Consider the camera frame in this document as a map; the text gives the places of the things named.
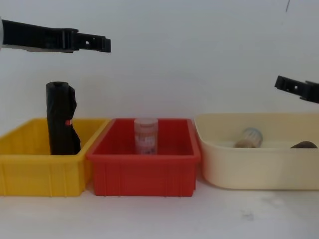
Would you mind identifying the cream plastic basin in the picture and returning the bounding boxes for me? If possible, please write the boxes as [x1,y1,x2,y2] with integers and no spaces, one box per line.
[194,113,319,191]

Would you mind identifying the yellow plastic bin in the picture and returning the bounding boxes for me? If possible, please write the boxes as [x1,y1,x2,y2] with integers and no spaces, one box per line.
[0,118,111,198]

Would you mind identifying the brown rounded object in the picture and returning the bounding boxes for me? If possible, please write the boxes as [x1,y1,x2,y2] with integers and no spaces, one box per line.
[290,140,319,149]

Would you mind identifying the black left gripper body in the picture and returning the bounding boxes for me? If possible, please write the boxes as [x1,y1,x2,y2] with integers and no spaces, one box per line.
[1,19,64,53]

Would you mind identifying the black garbage bag roll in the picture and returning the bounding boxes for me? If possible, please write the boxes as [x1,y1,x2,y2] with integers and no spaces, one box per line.
[45,81,82,156]

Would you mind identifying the red plastic bin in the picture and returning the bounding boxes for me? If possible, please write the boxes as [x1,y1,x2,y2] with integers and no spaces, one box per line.
[86,118,201,198]

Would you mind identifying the white table cloth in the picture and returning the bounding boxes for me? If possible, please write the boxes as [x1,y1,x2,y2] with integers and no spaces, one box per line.
[0,109,319,239]

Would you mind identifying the clear plastic jar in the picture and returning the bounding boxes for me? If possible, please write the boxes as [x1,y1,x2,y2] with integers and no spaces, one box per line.
[134,118,159,155]

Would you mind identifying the clear jar with blue rim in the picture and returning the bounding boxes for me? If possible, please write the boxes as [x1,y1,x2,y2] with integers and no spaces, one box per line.
[233,127,264,148]

